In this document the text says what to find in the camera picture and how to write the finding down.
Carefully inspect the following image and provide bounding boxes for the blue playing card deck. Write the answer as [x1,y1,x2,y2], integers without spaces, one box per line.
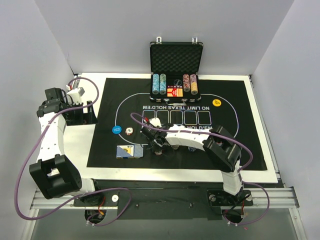
[116,144,144,159]

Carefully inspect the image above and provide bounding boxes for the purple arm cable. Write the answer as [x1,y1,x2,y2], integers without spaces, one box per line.
[130,112,271,227]
[13,77,132,227]

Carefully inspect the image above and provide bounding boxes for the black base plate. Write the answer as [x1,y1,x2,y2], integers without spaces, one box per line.
[74,180,253,220]

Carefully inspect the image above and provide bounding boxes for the light blue chip row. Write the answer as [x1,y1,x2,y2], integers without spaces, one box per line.
[151,73,160,95]

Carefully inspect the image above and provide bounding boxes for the red chip row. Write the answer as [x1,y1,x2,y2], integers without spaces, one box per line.
[182,74,191,92]

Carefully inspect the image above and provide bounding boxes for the green chip row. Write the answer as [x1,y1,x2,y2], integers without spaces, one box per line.
[159,73,167,95]

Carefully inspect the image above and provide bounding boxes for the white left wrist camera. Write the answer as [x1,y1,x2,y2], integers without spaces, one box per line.
[66,87,85,105]

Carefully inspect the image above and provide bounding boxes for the yellow big blind button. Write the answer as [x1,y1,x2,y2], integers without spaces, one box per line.
[212,99,222,107]

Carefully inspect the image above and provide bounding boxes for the aluminium poker chip case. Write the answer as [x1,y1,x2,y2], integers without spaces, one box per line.
[149,36,204,105]

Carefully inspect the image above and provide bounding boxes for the purple yellow chip row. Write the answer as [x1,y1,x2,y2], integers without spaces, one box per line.
[190,74,199,95]

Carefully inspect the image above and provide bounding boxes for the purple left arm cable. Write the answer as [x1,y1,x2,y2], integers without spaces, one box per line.
[13,77,132,227]

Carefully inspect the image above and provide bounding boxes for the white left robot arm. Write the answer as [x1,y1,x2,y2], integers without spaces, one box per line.
[29,98,103,206]

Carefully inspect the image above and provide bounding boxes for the aluminium frame rail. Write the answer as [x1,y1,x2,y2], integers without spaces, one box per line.
[31,185,300,209]

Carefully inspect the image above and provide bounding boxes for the black poker felt mat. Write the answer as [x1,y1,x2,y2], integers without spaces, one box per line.
[87,78,267,171]

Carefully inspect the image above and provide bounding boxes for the blue poker chip stack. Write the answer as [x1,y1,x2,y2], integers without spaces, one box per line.
[188,146,196,152]

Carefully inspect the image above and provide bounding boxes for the blue small blind button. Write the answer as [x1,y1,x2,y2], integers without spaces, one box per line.
[111,125,122,135]

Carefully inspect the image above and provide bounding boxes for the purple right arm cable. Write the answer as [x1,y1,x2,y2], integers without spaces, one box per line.
[130,112,271,227]

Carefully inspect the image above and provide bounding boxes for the red playing card box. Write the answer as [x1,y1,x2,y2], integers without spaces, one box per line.
[166,87,184,98]

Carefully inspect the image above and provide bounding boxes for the clear dealer button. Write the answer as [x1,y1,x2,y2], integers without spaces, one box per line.
[173,79,183,86]

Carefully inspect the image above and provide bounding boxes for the red chips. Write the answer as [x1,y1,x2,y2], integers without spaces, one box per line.
[125,127,134,136]

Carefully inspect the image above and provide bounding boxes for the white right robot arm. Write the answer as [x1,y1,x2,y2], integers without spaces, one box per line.
[141,123,243,205]

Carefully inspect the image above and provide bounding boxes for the red poker chip stack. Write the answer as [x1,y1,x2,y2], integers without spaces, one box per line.
[154,150,163,156]

